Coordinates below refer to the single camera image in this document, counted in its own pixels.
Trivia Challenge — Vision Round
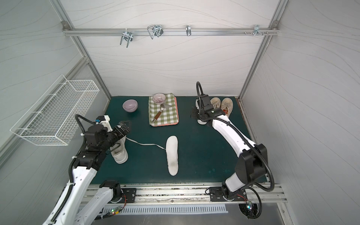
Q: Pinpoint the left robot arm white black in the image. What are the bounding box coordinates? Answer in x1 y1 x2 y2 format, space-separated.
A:
44 115 131 225

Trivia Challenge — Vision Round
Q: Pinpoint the purple bowl on table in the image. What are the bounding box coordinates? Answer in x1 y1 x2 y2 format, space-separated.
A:
122 99 138 113

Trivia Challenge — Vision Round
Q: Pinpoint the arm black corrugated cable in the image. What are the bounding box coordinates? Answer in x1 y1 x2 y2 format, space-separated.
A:
196 81 275 192
49 114 98 224

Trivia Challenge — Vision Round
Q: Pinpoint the white vent strip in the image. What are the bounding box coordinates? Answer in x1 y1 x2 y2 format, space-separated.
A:
115 204 228 215

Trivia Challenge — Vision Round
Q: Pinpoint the beige sneaker right one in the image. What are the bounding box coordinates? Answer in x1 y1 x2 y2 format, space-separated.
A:
220 97 233 117

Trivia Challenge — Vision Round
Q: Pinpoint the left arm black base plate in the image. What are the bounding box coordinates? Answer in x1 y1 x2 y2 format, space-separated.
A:
110 188 137 204

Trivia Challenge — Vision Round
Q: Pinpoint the pink tray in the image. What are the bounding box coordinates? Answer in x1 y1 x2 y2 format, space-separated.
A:
148 94 180 127

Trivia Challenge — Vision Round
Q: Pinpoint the white wire basket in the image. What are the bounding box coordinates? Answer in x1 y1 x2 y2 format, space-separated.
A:
10 75 99 146

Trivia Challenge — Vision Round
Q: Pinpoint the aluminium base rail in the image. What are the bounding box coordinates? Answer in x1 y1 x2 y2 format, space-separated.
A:
80 182 288 206

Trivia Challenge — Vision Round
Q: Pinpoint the pink speckled bowl on cloth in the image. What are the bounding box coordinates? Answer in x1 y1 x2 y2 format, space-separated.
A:
152 93 166 105

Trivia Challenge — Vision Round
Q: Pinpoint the beige sneaker one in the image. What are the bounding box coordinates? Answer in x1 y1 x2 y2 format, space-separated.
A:
211 97 221 109
220 97 233 117

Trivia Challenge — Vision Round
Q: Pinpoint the white insole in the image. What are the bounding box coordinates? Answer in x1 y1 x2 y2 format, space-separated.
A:
166 136 179 176

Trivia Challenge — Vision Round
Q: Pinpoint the white sneaker with laces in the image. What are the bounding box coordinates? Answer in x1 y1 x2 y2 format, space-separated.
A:
109 134 167 165

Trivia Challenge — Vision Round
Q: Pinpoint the beige sneaker left one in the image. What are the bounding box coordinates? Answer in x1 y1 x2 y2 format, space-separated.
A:
211 97 221 109

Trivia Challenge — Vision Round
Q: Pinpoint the aluminium cross rail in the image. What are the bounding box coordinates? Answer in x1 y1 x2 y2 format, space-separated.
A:
63 27 280 37

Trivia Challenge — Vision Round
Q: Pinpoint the green white checkered cloth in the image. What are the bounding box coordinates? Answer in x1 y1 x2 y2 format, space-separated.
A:
148 93 180 127

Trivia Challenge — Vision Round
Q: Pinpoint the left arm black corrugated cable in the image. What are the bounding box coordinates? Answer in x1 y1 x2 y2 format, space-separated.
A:
49 114 98 224

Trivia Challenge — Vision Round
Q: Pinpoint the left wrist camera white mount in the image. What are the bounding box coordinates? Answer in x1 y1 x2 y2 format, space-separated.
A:
95 115 113 132

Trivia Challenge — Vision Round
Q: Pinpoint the metal hook bracket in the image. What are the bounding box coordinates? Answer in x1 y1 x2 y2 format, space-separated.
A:
120 29 134 48
147 24 164 39
244 25 269 37
185 25 191 37

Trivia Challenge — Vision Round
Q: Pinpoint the metal spatula wooden handle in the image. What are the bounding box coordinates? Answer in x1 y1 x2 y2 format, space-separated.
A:
152 103 171 123

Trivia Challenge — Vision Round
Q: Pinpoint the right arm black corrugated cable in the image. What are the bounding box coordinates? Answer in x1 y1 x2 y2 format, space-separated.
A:
196 81 275 192

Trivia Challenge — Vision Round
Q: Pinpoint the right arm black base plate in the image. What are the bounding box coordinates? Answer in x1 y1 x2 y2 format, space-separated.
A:
205 187 247 203

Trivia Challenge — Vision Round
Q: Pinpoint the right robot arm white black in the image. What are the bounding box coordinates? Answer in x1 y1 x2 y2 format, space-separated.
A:
192 93 275 195

